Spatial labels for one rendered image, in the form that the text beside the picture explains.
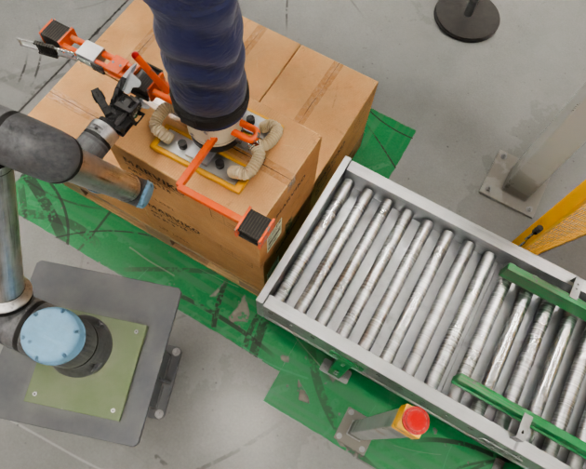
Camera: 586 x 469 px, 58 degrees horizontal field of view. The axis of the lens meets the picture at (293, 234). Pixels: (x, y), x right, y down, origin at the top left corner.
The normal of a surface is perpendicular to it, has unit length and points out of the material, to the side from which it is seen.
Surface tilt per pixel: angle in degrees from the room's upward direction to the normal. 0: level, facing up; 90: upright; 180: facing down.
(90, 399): 4
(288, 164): 0
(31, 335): 8
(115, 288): 0
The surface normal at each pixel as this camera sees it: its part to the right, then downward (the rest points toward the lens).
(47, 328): 0.15, -0.29
